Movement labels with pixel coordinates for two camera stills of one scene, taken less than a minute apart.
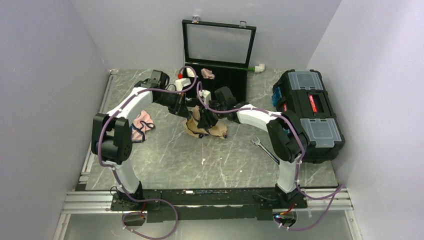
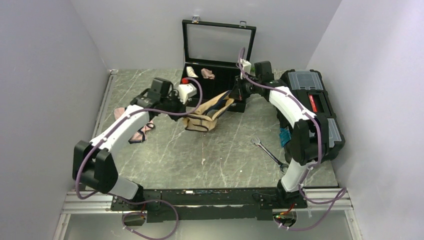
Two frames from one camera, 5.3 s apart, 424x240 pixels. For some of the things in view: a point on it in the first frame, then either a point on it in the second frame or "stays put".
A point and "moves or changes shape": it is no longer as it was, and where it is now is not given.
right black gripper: x=205 y=121 to x=238 y=92
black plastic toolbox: x=302 y=91 stays put
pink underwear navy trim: x=142 y=123 stays put
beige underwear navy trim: x=190 y=125 moves or changes shape
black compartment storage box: x=220 y=54 stays put
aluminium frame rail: x=78 y=201 stays put
